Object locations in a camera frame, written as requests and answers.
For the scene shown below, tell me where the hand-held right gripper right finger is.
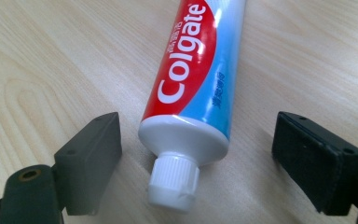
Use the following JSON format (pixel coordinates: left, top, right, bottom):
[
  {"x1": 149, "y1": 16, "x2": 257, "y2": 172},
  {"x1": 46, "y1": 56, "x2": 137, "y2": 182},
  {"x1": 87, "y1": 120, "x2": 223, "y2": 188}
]
[{"x1": 271, "y1": 111, "x2": 358, "y2": 217}]

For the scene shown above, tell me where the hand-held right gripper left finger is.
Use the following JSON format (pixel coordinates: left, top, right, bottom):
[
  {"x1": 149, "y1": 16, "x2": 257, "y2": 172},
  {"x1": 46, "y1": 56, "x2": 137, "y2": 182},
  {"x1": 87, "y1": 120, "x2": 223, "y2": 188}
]
[{"x1": 53, "y1": 111, "x2": 123, "y2": 217}]

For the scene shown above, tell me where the red and blue toothpaste tube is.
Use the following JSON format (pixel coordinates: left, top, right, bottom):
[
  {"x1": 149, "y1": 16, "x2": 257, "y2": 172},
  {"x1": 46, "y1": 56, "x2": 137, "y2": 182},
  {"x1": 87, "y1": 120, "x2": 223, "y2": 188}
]
[{"x1": 137, "y1": 0, "x2": 247, "y2": 215}]

